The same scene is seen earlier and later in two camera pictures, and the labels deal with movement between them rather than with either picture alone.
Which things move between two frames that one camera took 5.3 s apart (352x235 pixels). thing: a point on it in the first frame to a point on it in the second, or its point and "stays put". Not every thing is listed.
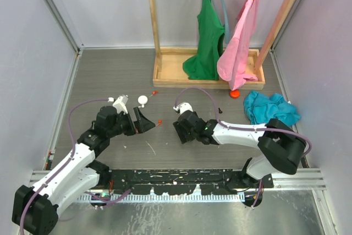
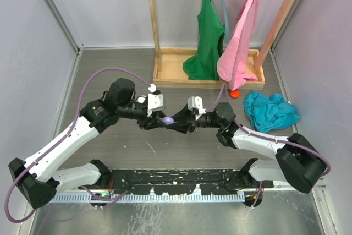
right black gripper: (180, 130) to (182, 119)
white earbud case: (142, 99) stays put
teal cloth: (260, 109) stays put
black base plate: (184, 182) stays put
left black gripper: (146, 124) to (156, 123)
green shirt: (203, 64) stays put
